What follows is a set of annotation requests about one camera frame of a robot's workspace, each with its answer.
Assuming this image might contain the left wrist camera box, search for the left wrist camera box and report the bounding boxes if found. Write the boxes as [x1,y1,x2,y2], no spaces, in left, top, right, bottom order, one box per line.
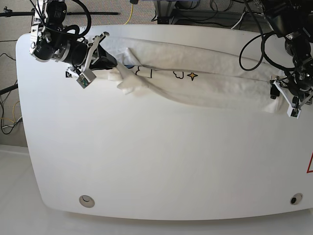
[287,106,301,119]

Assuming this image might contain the table cable grommet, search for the table cable grommet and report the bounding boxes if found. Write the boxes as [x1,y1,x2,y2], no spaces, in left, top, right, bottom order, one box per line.
[290,193,303,205]
[79,195,95,208]

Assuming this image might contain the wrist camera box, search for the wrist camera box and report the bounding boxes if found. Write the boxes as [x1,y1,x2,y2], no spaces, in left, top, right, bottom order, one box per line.
[76,70,96,89]
[287,106,301,119]

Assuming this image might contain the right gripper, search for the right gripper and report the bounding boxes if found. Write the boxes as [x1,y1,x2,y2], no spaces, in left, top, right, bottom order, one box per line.
[65,32,117,78]

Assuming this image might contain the red triangle warning sticker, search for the red triangle warning sticker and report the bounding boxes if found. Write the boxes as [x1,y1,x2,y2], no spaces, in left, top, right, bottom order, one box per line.
[307,153,313,173]

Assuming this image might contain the black tripod stand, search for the black tripod stand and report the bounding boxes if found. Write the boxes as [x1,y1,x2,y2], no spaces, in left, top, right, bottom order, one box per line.
[0,6,118,32]

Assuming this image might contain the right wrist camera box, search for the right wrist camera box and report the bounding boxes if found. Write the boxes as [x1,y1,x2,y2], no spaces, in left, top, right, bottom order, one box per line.
[76,70,96,89]

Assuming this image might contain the black floor cables left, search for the black floor cables left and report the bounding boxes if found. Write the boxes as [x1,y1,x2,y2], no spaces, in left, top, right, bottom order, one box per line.
[0,52,19,135]

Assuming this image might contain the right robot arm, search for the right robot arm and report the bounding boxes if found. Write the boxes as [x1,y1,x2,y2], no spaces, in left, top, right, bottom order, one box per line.
[29,0,117,82]

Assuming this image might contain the left table cable grommet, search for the left table cable grommet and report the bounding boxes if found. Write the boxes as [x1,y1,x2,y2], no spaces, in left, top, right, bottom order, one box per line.
[79,195,95,208]

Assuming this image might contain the grey metal frame base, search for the grey metal frame base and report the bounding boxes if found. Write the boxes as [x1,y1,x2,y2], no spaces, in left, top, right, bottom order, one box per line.
[153,0,265,25]

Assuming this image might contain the white cable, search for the white cable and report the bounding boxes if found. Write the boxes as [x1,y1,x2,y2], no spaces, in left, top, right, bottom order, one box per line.
[230,11,246,30]

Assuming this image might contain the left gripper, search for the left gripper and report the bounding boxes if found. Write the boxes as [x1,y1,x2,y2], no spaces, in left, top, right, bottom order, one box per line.
[269,74,313,109]

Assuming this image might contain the right table cable grommet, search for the right table cable grommet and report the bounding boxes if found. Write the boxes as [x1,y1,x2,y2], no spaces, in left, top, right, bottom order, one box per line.
[290,193,303,205]

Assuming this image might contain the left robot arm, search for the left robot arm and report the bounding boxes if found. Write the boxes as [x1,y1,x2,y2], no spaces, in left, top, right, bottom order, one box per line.
[254,0,313,117]

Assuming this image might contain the yellow cable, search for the yellow cable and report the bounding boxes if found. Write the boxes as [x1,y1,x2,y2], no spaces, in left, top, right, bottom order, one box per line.
[123,3,134,25]

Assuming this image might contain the white printed T-shirt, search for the white printed T-shirt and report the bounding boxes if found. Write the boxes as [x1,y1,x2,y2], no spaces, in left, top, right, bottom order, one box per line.
[97,37,286,113]

